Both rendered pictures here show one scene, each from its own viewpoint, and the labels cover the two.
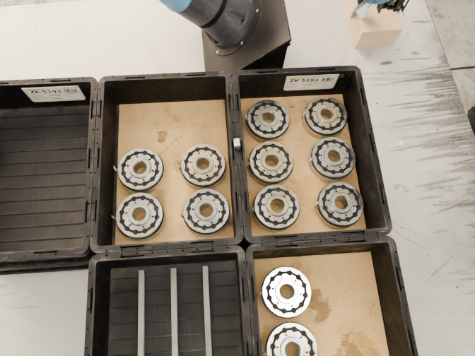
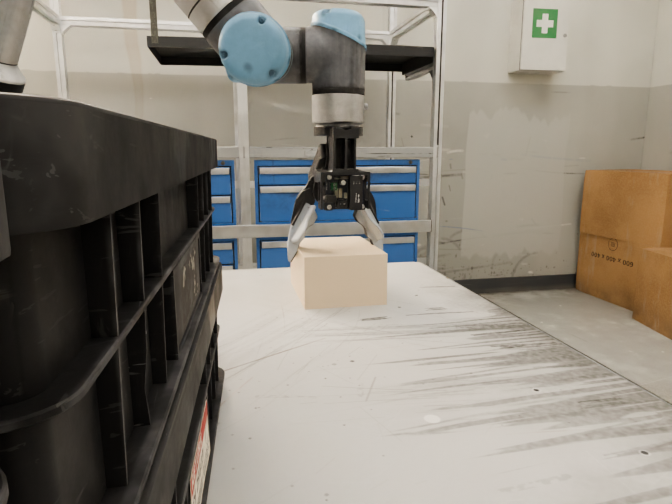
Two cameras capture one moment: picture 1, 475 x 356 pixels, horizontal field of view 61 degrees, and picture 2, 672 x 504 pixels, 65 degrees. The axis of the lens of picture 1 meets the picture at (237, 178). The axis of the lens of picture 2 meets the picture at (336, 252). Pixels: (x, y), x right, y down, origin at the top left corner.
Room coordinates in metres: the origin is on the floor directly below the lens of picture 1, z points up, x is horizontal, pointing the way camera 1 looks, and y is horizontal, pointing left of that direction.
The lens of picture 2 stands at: (0.10, -0.37, 0.92)
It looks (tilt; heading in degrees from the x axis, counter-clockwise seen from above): 11 degrees down; 0
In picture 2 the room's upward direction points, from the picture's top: straight up
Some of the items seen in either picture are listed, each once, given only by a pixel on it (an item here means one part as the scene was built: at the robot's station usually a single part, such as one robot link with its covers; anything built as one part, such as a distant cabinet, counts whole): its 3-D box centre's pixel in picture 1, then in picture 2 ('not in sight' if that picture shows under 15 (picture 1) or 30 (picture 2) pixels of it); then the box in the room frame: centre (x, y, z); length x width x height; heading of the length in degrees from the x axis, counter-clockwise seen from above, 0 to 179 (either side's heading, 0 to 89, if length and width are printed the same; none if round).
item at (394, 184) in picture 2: not in sight; (339, 225); (2.35, -0.38, 0.60); 0.72 x 0.03 x 0.56; 102
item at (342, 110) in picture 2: not in sight; (340, 112); (0.88, -0.37, 0.97); 0.08 x 0.08 x 0.05
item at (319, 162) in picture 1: (333, 157); not in sight; (0.37, -0.22, 0.86); 0.10 x 0.10 x 0.01
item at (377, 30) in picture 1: (371, 18); (334, 269); (0.90, -0.36, 0.74); 0.16 x 0.12 x 0.07; 12
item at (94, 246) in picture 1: (167, 156); not in sight; (0.32, 0.15, 0.92); 0.40 x 0.30 x 0.02; 9
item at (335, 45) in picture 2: not in sight; (336, 54); (0.88, -0.37, 1.05); 0.09 x 0.08 x 0.11; 92
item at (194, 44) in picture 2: not in sight; (296, 58); (2.54, -0.18, 1.32); 1.20 x 0.45 x 0.06; 102
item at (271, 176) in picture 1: (271, 161); not in sight; (0.35, -0.07, 0.86); 0.10 x 0.10 x 0.01
